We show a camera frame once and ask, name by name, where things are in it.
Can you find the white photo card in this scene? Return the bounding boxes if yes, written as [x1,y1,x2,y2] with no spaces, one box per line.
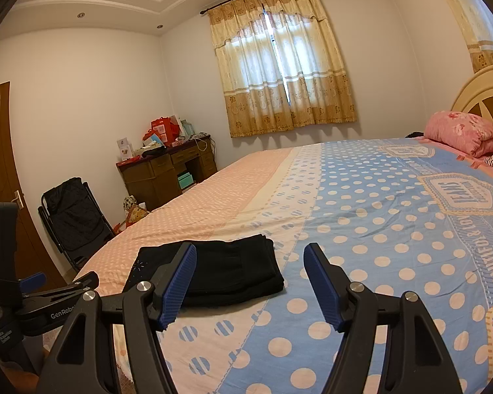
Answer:
[116,138,133,161]

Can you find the silver door handle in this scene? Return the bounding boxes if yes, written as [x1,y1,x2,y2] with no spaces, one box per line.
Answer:
[11,189,25,210]

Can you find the beige patterned window curtain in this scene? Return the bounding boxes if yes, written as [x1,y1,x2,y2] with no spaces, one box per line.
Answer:
[207,0,357,138]

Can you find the patterned bag on floor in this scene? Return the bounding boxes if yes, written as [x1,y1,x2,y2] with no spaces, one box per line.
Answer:
[113,195,149,235]

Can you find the pink and blue bedsheet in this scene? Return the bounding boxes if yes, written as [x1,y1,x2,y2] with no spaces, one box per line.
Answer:
[85,139,493,393]

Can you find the brown wooden door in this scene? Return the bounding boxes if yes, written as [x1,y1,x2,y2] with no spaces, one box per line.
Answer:
[0,82,66,289]

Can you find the teal box under desk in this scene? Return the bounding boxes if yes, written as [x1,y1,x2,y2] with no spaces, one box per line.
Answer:
[178,172,195,190]

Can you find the pink floral pillow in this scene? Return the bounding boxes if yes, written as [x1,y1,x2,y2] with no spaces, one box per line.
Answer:
[424,111,493,158]

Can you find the black folding chair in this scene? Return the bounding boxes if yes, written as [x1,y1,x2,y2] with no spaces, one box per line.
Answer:
[38,177,115,271]

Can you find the cream wooden headboard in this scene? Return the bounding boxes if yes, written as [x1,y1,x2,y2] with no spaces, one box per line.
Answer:
[452,65,493,122]

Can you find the beige side window curtain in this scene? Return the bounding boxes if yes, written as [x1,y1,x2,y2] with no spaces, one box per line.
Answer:
[447,0,493,73]

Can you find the brown wooden desk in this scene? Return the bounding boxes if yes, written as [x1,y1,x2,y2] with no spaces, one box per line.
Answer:
[116,133,217,211]

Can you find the red gift box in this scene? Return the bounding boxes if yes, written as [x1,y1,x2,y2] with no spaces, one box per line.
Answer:
[150,117,180,146]

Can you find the black pants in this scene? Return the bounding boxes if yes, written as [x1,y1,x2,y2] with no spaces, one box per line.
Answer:
[123,233,286,309]

